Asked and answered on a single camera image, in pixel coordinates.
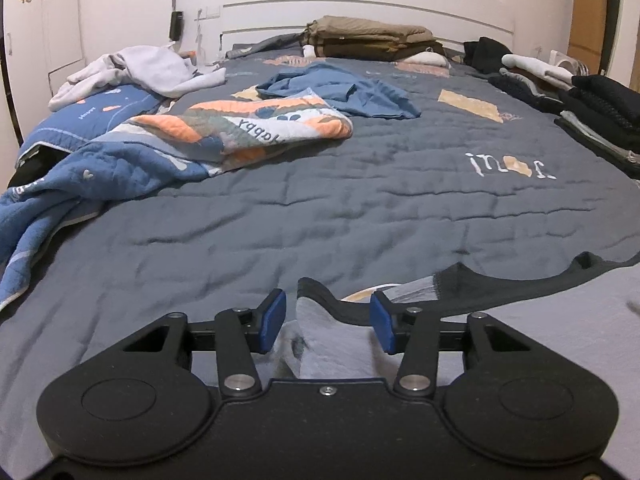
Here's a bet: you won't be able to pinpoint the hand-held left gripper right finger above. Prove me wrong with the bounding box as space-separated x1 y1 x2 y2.
369 290 537 401

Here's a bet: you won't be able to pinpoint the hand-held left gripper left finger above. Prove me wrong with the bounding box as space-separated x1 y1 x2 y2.
120 288 288 401

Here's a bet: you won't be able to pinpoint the grey sweatshirt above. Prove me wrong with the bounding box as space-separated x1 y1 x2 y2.
277 251 640 466

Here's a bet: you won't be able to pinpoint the olive folded clothes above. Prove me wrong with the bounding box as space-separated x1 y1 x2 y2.
299 15 447 60

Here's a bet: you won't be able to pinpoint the stack of folded dark clothes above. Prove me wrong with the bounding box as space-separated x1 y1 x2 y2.
555 74 640 179

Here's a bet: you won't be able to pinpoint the dark grey printed quilt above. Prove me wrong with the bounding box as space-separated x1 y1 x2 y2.
0 35 640 480

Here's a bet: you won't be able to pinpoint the blue printed quilt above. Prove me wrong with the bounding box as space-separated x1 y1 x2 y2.
0 82 212 314

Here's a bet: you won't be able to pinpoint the blue shirt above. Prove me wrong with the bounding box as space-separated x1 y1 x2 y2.
255 62 422 121

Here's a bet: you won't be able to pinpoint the white pillow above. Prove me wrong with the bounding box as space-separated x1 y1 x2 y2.
397 50 453 67

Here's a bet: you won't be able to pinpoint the dark grey folded garment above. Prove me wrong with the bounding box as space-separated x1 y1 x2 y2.
487 71 569 115

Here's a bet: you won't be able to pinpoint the dark grey pillow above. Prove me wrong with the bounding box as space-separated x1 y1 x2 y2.
225 32 307 61

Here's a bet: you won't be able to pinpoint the white hoodie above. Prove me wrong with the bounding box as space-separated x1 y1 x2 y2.
47 45 229 111

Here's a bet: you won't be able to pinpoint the black crumpled garment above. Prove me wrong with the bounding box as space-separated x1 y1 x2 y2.
462 36 517 75

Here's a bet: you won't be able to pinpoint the white folded garment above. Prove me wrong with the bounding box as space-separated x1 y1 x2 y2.
501 53 577 87

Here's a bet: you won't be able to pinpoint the white small fan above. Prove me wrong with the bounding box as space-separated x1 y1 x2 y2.
549 49 590 77

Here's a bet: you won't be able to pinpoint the white wardrobe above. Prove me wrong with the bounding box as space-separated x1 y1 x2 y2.
0 0 86 147

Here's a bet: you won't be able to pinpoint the dark framed board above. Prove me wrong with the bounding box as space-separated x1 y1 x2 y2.
605 0 627 79

